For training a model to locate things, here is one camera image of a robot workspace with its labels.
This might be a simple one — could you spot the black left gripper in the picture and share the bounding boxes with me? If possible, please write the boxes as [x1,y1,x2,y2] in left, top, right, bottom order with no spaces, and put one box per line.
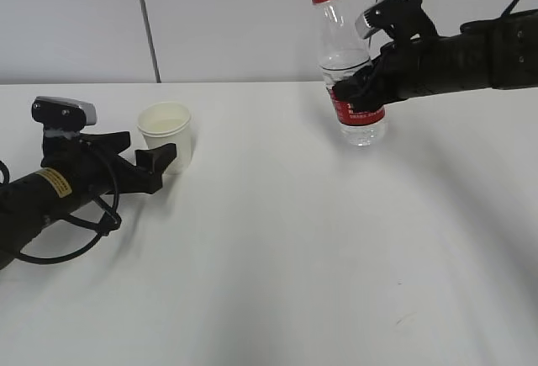
[41,131,177,194]

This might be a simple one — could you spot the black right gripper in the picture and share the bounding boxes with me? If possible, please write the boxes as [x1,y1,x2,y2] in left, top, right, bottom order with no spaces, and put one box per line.
[332,41,425,113]

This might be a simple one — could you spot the white paper cup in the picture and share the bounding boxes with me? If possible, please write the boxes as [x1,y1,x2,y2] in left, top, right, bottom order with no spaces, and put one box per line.
[137,102,193,175]

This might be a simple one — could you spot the Nongfu Spring water bottle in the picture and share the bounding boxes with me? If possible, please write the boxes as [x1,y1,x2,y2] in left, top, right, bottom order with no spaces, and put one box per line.
[311,0,386,146]

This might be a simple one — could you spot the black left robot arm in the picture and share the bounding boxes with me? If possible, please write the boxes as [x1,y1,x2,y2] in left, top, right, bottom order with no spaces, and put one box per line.
[1,131,177,267]

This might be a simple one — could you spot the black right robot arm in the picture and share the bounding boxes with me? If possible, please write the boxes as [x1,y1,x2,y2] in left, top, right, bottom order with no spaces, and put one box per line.
[332,10,537,112]

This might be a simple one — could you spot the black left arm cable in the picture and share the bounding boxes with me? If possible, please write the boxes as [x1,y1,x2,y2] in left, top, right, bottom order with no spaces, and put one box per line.
[0,138,123,265]

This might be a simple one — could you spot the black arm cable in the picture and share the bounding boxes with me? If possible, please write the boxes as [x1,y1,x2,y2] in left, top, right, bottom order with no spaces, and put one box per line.
[460,0,538,33]
[0,138,123,265]

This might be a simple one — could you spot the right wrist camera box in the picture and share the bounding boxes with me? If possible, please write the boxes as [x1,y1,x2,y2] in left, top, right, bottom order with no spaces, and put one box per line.
[355,0,439,44]

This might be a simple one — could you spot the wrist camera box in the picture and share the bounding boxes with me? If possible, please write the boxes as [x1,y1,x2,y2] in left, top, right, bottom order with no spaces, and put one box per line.
[355,0,439,44]
[31,96,98,140]

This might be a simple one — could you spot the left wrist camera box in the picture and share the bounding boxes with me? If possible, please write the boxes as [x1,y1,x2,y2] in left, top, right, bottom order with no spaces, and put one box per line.
[31,96,98,140]

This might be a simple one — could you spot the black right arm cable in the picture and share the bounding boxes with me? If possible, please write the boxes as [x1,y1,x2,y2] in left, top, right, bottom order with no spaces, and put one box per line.
[460,0,538,33]

